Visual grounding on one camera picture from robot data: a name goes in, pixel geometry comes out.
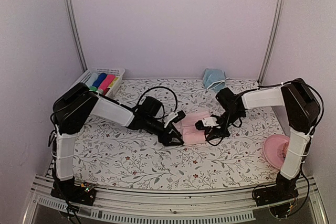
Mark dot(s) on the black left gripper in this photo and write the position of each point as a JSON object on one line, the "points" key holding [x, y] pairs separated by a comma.
{"points": [[166, 140]]}

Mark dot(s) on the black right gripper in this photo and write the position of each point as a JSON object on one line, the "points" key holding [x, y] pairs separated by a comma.
{"points": [[218, 134]]}

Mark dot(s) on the pink towel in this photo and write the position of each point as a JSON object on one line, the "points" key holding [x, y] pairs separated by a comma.
{"points": [[190, 134], [106, 82]]}

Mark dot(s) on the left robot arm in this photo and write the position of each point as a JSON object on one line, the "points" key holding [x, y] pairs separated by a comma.
{"points": [[71, 111]]}

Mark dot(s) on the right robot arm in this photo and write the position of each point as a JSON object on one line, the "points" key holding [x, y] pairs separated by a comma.
{"points": [[304, 108]]}

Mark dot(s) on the pink plate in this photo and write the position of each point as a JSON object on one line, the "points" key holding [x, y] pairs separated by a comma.
{"points": [[272, 148]]}

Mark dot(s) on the red patterned bowl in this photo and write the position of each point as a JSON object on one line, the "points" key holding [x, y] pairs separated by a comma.
{"points": [[284, 151]]}

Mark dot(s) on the yellow rolled towel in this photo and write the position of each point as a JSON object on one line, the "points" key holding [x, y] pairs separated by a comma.
{"points": [[113, 82]]}

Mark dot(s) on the white plastic basket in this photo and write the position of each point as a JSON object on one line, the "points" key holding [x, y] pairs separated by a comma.
{"points": [[118, 72]]}

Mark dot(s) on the pink rolled towel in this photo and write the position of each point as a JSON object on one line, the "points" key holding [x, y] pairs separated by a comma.
{"points": [[106, 82]]}

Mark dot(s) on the dark blue rolled towel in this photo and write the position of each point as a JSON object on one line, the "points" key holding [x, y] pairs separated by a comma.
{"points": [[100, 79]]}

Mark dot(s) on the light blue rolled towel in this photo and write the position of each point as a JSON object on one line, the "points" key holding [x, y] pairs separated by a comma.
{"points": [[92, 79]]}

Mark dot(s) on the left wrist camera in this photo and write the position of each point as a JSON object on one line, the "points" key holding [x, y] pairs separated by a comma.
{"points": [[174, 117]]}

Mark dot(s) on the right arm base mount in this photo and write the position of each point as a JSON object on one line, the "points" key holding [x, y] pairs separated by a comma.
{"points": [[265, 195]]}

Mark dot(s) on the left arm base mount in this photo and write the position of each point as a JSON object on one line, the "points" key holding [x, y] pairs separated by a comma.
{"points": [[68, 190]]}

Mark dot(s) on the front aluminium rail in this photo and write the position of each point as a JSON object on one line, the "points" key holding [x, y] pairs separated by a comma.
{"points": [[126, 205]]}

